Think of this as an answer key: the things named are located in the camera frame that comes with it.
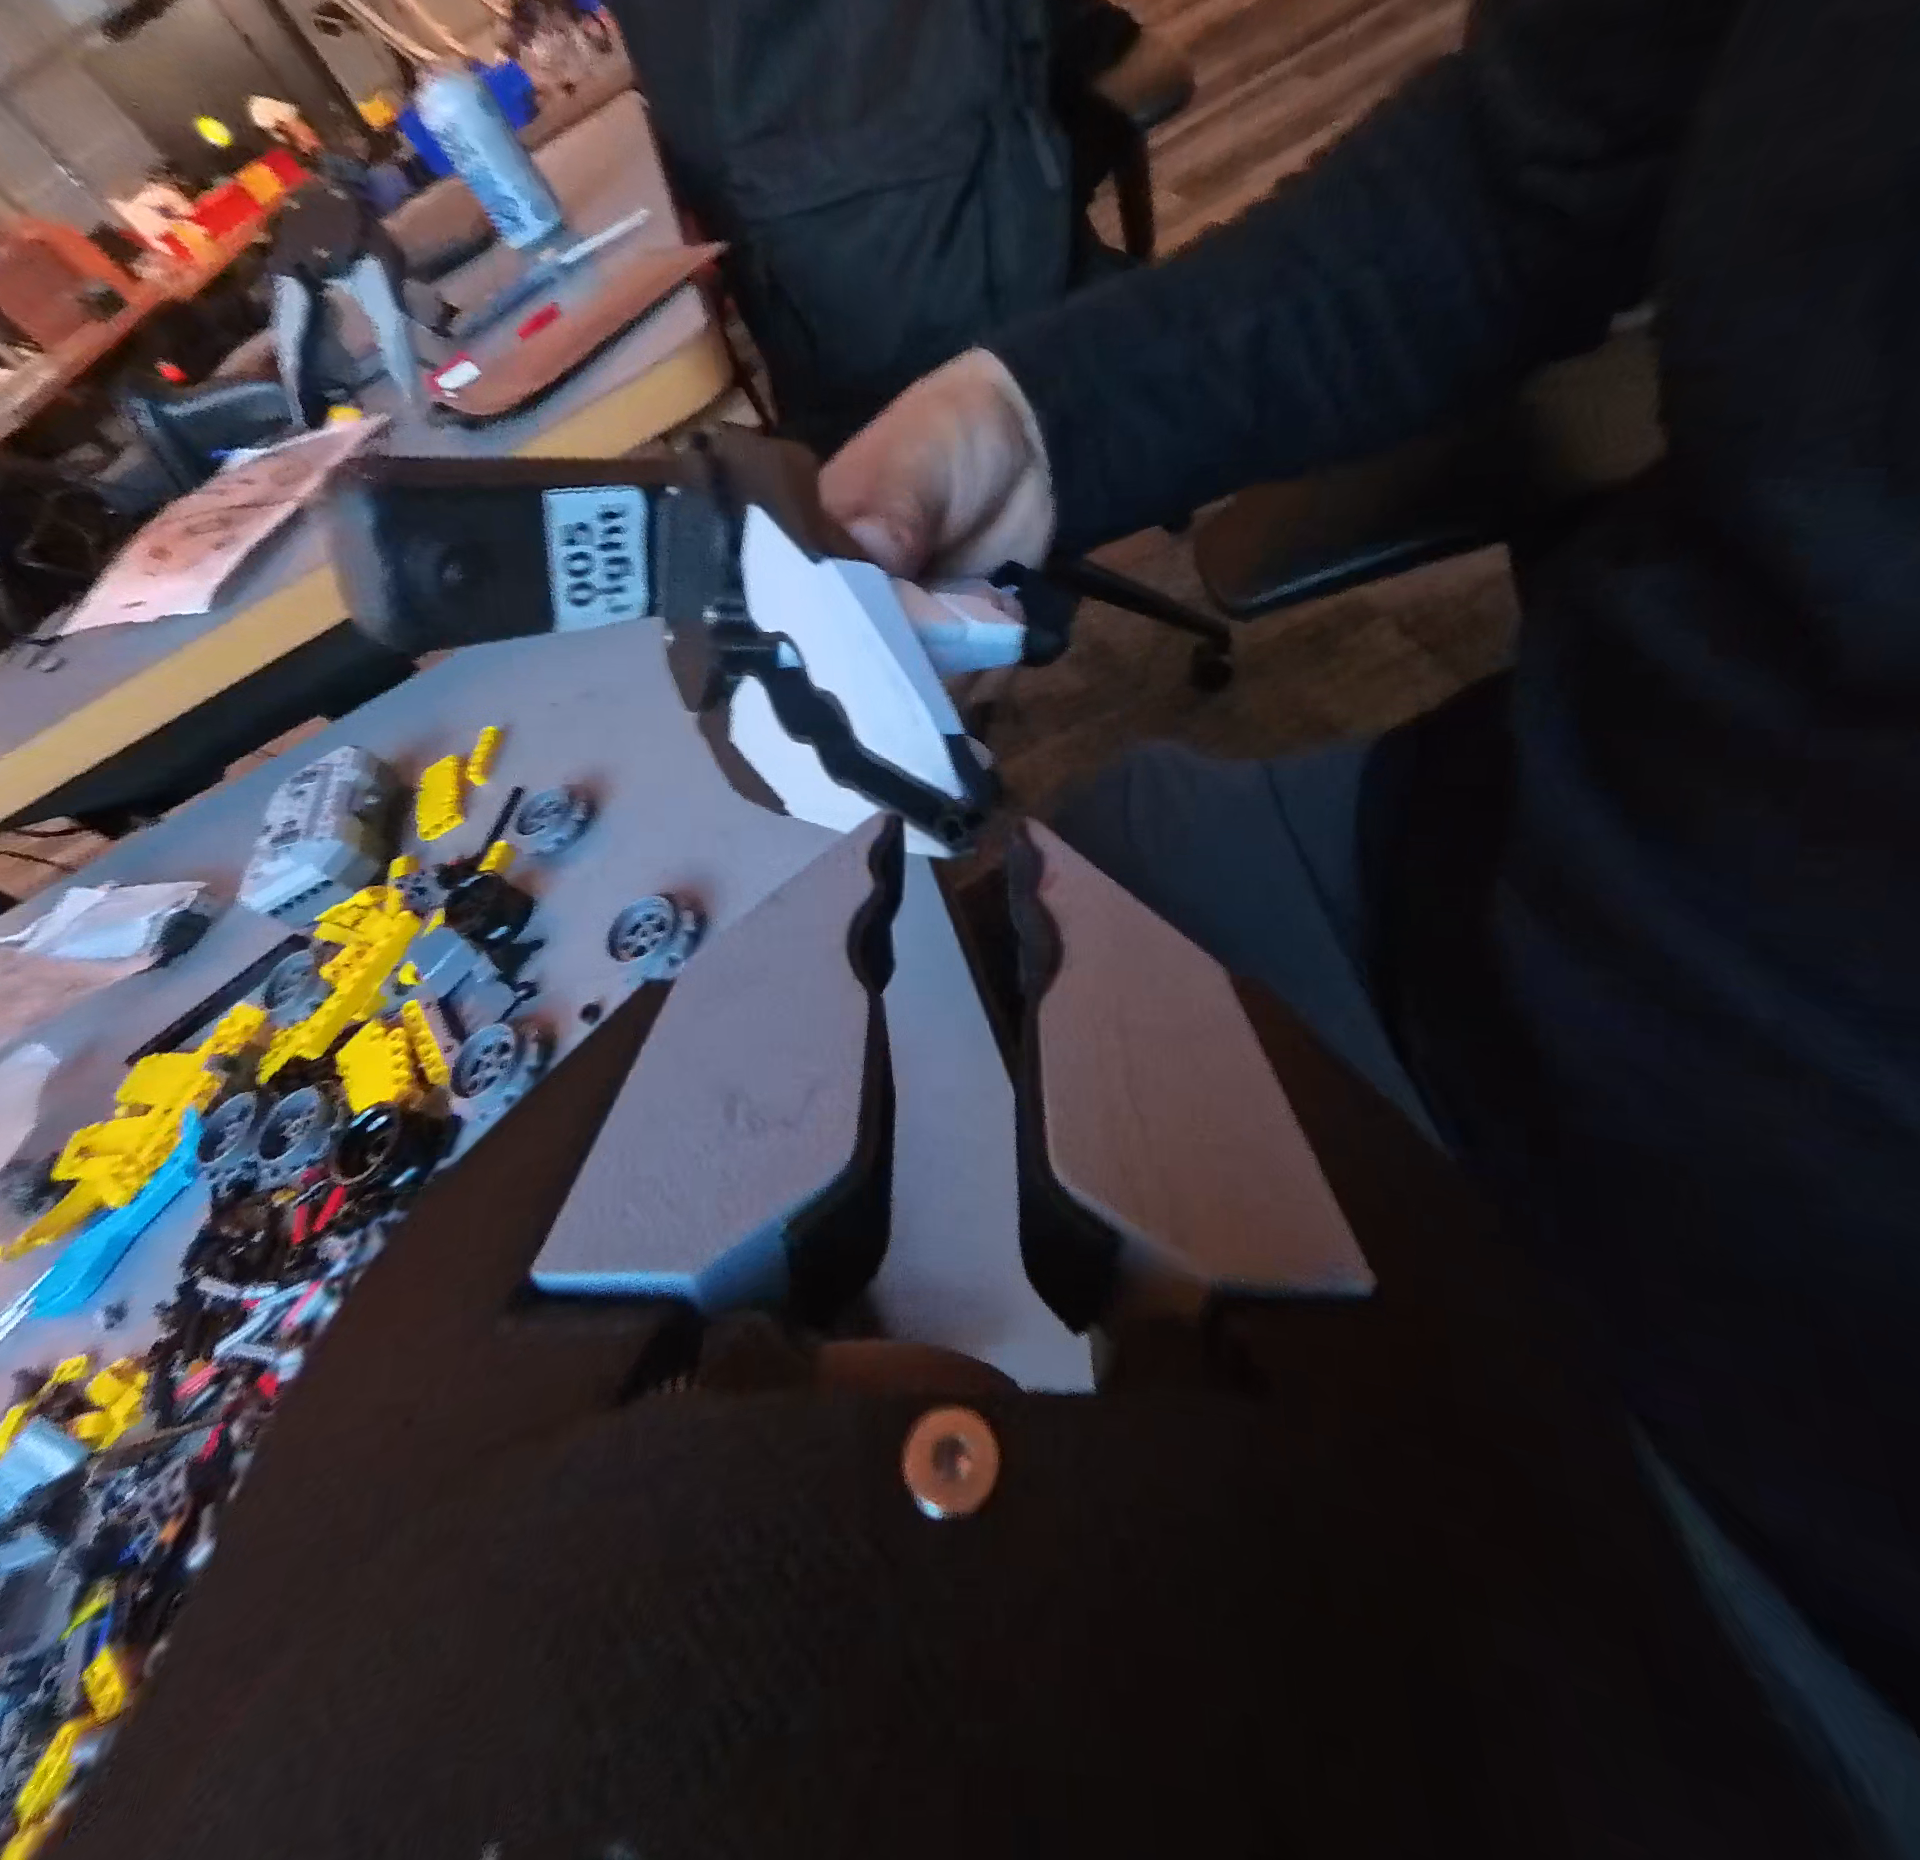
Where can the blue brick separator tool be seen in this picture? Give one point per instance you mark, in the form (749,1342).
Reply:
(105,1231)

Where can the black wheel rim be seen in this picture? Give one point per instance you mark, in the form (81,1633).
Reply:
(373,1148)

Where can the person's right hand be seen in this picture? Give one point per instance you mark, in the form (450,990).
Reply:
(945,464)

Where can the white marker pen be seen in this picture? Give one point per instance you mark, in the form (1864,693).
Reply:
(600,237)

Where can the white bottle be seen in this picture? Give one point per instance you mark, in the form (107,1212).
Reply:
(493,158)

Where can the printed paper sheet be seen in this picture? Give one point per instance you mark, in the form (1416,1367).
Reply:
(224,524)

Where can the black grey device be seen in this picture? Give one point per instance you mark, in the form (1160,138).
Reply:
(339,300)

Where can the pile of yellow beams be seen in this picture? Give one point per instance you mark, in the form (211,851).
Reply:
(344,990)

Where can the yellow brick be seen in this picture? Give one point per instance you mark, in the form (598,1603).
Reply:
(440,798)

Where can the wooden table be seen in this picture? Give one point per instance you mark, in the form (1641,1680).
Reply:
(570,391)

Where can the black swivel chair base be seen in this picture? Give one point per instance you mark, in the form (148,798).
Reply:
(1148,623)

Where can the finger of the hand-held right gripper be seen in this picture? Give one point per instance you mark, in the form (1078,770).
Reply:
(802,780)
(870,661)

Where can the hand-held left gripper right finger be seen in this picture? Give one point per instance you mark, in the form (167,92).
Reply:
(1184,1125)

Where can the pile of small building pieces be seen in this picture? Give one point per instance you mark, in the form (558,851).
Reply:
(181,1365)

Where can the small black connector piece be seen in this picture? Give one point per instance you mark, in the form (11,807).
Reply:
(973,818)

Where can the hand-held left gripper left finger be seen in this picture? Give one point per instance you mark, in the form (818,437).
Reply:
(704,1141)

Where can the grey battery box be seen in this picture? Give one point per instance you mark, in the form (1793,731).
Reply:
(322,832)

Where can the person's dark clothing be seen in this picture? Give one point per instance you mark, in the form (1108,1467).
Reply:
(1651,1141)

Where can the grey panel piece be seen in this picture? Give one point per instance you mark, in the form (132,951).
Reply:
(459,974)

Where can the small yellow piece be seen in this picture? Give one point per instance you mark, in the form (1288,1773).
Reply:
(483,754)

